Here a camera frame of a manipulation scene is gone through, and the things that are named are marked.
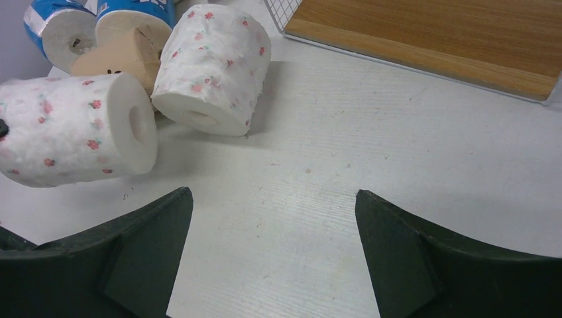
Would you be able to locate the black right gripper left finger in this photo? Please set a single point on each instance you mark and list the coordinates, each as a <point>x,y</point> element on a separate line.
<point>125,267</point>

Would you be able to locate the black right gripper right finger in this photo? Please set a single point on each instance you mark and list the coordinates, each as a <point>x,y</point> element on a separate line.
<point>420,269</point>

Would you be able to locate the floral white paper roll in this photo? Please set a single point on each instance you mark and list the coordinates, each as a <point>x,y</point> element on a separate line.
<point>212,70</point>
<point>76,129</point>

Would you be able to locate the brown paper roll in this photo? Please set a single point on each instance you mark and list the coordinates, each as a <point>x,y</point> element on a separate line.
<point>136,52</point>

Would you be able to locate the blue paper roll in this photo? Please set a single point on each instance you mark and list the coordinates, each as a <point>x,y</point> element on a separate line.
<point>116,17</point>
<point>61,30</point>

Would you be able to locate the white wire wooden shelf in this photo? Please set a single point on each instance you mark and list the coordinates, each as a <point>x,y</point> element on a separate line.
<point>509,47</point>

